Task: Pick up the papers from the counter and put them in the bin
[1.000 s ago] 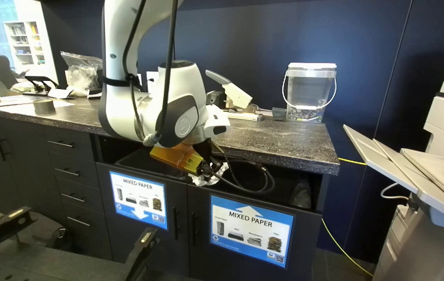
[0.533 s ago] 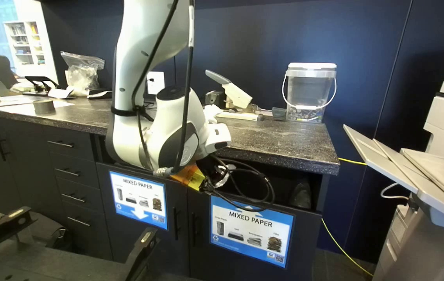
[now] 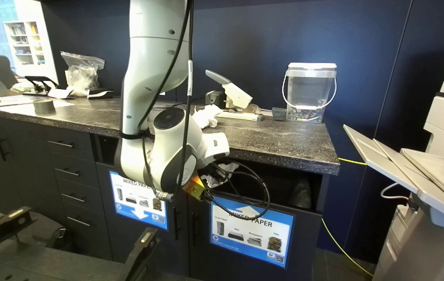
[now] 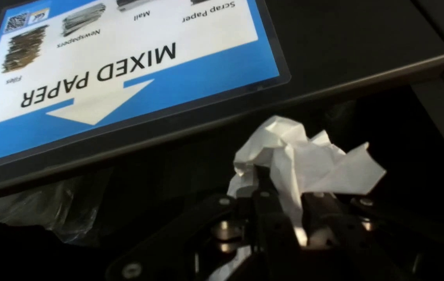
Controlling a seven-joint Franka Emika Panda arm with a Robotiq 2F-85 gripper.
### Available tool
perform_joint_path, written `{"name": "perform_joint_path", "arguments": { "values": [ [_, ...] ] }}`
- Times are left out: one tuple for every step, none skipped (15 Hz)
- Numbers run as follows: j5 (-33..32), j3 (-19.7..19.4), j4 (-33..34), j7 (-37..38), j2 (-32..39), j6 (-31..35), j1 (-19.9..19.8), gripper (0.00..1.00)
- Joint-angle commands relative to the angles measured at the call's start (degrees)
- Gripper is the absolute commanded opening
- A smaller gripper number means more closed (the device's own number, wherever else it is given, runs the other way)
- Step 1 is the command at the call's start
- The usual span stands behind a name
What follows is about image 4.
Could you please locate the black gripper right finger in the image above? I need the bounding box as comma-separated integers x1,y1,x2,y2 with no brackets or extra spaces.
301,189,444,281

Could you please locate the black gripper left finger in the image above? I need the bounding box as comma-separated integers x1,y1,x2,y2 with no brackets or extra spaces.
104,164,306,281

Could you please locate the small white paper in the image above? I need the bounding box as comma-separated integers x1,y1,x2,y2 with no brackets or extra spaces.
206,114,387,281

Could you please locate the bin with black liner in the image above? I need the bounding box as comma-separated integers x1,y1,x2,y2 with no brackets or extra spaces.
0,170,115,246

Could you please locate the blue mixed paper sign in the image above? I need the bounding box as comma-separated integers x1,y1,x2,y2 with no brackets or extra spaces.
0,0,292,170

